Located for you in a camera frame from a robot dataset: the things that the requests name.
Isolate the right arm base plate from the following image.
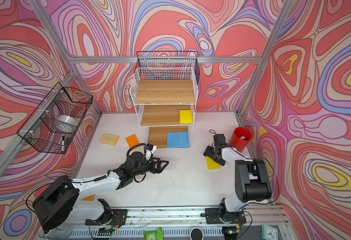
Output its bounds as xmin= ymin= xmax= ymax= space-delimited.
xmin=200 ymin=208 xmax=246 ymax=226

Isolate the red plastic cup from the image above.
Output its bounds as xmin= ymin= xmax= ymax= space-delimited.
xmin=228 ymin=127 xmax=252 ymax=152

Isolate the black marker in basket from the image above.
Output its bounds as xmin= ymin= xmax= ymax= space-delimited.
xmin=61 ymin=136 xmax=66 ymax=154

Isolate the orange sponge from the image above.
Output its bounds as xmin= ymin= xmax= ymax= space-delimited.
xmin=82 ymin=195 xmax=95 ymax=202
xmin=126 ymin=135 xmax=139 ymax=148

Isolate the black round speaker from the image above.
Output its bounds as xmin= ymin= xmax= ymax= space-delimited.
xmin=189 ymin=227 xmax=204 ymax=240

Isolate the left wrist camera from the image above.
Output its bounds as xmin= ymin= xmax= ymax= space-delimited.
xmin=145 ymin=144 xmax=157 ymax=161

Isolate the teal alarm clock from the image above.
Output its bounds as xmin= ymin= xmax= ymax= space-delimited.
xmin=261 ymin=225 xmax=278 ymax=240

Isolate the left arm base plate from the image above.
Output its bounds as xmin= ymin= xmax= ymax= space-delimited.
xmin=85 ymin=209 xmax=128 ymax=227

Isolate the yellow sponge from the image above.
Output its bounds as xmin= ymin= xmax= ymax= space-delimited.
xmin=179 ymin=110 xmax=193 ymax=125
xmin=205 ymin=157 xmax=220 ymax=170

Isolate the beige sponge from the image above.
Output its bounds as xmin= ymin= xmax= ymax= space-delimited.
xmin=100 ymin=134 xmax=120 ymax=146

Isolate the blue sponge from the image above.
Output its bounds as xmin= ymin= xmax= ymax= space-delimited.
xmin=167 ymin=133 xmax=178 ymax=149
xmin=177 ymin=132 xmax=189 ymax=148

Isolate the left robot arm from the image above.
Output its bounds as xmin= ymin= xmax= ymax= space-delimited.
xmin=32 ymin=151 xmax=169 ymax=234

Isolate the green wipes packet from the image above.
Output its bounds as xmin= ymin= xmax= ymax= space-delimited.
xmin=143 ymin=228 xmax=164 ymax=240

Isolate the white wire wooden shelf rack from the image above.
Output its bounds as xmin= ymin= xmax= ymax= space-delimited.
xmin=129 ymin=67 xmax=198 ymax=149

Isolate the black wire basket left wall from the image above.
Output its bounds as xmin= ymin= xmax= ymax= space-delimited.
xmin=17 ymin=83 xmax=93 ymax=155

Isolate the silver drink can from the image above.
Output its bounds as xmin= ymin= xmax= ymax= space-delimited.
xmin=38 ymin=225 xmax=73 ymax=240

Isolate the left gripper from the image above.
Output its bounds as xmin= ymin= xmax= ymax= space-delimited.
xmin=131 ymin=157 xmax=169 ymax=179

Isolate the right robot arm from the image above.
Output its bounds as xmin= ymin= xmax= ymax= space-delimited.
xmin=202 ymin=134 xmax=272 ymax=225

